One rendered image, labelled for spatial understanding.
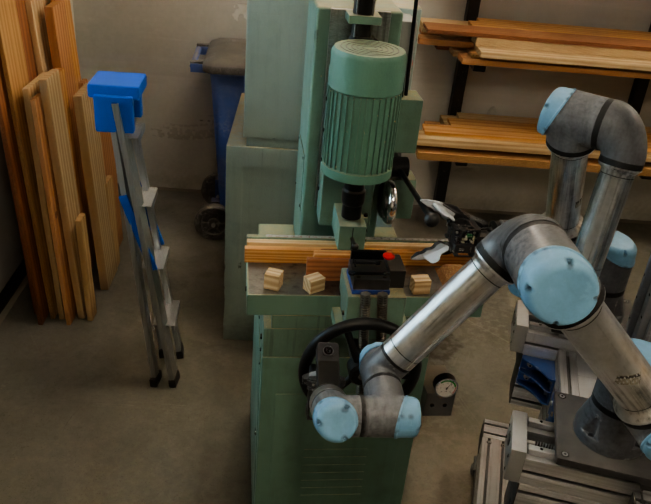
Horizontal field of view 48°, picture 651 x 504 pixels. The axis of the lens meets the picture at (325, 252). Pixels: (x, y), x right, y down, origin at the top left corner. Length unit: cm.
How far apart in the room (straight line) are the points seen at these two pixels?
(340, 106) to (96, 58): 271
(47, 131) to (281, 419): 149
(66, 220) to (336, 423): 200
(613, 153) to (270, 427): 112
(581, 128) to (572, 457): 71
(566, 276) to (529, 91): 319
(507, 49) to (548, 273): 262
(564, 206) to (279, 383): 86
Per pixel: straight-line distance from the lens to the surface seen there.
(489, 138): 389
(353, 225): 186
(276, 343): 188
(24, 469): 270
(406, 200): 207
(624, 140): 172
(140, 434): 275
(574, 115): 174
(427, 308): 138
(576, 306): 122
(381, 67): 167
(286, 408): 202
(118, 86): 242
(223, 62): 353
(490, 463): 244
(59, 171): 301
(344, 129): 172
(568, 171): 185
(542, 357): 213
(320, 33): 191
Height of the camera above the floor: 187
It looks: 29 degrees down
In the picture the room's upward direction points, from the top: 5 degrees clockwise
